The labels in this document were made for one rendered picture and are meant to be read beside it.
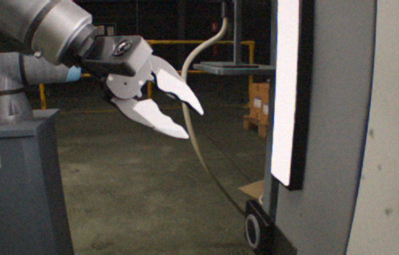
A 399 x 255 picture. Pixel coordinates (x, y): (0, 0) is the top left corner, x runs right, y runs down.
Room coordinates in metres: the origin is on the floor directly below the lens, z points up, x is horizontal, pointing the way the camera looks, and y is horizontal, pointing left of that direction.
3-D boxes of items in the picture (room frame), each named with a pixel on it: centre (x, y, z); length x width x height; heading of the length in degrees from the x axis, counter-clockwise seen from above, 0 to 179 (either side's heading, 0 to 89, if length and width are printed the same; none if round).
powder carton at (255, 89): (3.22, -0.77, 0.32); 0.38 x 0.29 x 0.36; 111
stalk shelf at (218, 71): (0.93, -0.12, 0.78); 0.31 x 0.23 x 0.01; 12
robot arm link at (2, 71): (0.88, 0.62, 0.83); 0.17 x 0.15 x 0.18; 111
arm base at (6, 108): (0.87, 0.63, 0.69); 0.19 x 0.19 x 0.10
